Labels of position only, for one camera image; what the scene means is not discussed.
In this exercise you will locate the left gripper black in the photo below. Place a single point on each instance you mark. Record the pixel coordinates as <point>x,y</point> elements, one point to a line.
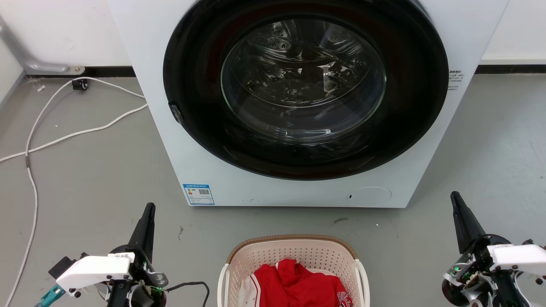
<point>143,277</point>

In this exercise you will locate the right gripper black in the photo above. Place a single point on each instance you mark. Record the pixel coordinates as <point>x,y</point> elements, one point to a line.
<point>471,277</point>

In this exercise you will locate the beige perforated laundry basket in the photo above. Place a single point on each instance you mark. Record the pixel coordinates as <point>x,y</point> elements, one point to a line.
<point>298,251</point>

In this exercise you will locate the blue energy label sticker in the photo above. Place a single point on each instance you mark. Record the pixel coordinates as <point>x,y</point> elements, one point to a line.
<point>198,194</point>

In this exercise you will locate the round white filter cover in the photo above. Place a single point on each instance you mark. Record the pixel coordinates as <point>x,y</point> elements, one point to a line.
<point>369,197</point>

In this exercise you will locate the white garment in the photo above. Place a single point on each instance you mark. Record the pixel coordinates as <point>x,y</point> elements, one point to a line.
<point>247,292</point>

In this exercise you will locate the black round washer door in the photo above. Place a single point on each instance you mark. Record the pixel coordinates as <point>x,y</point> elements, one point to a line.
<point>426,111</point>

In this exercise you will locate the small printed text sticker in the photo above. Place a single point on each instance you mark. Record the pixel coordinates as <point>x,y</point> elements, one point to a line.
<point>455,80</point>

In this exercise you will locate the white front-load washing machine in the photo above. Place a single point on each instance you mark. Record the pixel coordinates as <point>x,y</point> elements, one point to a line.
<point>298,194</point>

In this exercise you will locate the red jersey garment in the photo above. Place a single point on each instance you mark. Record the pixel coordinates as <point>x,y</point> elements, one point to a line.
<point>298,285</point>

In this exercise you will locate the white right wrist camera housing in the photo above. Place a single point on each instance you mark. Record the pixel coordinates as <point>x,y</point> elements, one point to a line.
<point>518,256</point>

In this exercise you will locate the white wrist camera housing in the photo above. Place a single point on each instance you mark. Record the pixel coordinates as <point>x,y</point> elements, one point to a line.
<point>518,256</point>
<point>94,269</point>

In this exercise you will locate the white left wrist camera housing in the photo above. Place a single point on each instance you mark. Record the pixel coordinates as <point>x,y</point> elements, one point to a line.
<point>94,269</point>

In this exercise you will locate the grey wall pipe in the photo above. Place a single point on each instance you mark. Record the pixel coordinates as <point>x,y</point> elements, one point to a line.
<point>19,55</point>

